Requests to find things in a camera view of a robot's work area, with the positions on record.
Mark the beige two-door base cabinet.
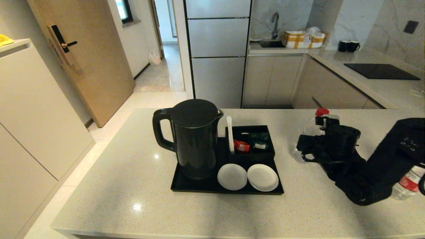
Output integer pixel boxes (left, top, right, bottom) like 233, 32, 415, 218
242, 54, 304, 107

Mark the black gold door lock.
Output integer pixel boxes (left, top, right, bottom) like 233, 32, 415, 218
47, 25, 78, 66

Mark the dark wall socket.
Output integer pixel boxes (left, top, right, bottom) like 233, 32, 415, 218
403, 21, 419, 35

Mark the cardboard box with yellow tape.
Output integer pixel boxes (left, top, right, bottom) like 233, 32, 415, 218
282, 29, 326, 49

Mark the black rectangular serving tray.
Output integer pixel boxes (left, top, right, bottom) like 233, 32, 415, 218
170, 136, 285, 195

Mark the chrome kitchen faucet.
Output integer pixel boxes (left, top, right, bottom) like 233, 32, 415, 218
271, 12, 280, 40

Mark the white paper napkin packet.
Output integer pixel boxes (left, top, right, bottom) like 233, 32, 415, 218
226, 116, 235, 155

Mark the white plastic bag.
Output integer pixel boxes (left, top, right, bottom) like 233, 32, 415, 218
148, 48, 162, 65

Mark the beige drawer base cabinet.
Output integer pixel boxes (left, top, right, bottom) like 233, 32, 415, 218
292, 55, 385, 110

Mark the round white saucer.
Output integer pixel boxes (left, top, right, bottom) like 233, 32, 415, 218
247, 164, 279, 192
217, 163, 248, 191

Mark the silver multi-door refrigerator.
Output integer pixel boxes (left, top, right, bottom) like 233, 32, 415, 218
184, 0, 253, 109

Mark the black compartment condiment box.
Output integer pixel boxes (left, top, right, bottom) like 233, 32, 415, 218
225, 125, 276, 163

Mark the black electric kettle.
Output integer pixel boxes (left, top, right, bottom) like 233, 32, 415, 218
152, 99, 224, 181

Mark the looped black wrist cable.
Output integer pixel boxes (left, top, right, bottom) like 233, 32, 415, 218
300, 151, 330, 165

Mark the tall cream cabinet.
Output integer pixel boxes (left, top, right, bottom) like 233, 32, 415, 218
0, 38, 96, 239

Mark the light wooden door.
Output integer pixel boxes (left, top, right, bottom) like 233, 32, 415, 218
27, 0, 136, 128

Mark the dark framed window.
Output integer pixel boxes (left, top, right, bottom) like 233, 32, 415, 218
115, 0, 134, 25

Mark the dark kitchen sink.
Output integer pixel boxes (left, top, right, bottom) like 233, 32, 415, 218
258, 39, 285, 49

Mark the black induction cooktop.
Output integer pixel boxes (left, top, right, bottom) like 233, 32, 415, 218
344, 63, 421, 80

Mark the clear water bottle red cap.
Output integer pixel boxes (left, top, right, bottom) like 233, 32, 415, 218
392, 165, 425, 200
294, 108, 330, 163

